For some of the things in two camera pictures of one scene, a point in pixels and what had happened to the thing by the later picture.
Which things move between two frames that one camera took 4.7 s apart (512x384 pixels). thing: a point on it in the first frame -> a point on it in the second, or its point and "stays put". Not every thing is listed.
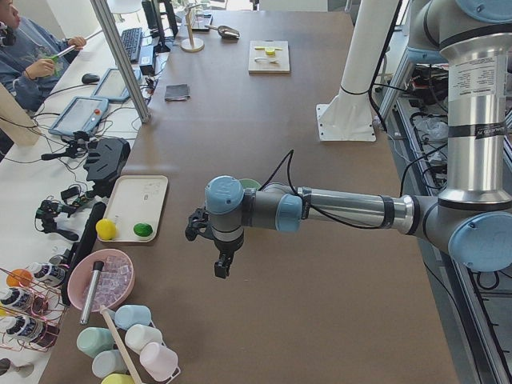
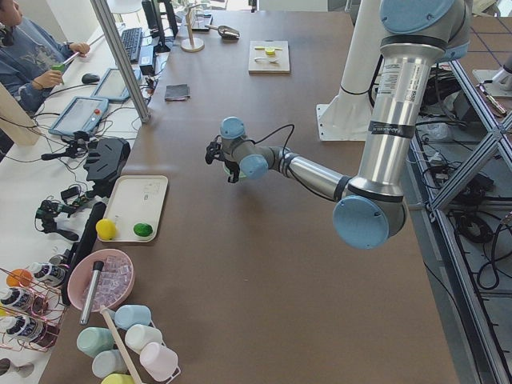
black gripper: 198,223 -> 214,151
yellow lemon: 106,229 stays put
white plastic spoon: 266,60 stays put
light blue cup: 128,315 stays put
